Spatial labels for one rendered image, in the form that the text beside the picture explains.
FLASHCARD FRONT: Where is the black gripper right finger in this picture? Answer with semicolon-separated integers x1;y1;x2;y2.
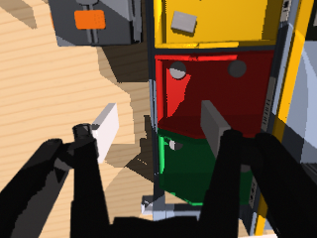
193;100;317;238

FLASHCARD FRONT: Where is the red bin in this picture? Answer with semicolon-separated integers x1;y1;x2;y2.
156;51;274;139

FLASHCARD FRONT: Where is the yellow flat bar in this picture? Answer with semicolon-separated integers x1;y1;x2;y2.
254;0;314;236

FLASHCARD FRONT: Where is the green open bin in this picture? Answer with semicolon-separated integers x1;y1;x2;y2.
158;128;253;205

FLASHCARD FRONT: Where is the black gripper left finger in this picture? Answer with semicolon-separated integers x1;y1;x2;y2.
0;103;119;238

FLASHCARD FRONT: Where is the dark grey bin shelf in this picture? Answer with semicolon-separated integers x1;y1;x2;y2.
141;0;317;236

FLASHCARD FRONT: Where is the grey metal block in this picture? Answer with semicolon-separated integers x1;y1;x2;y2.
170;11;197;33

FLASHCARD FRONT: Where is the yellow open bin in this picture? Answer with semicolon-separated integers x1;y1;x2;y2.
154;0;283;49

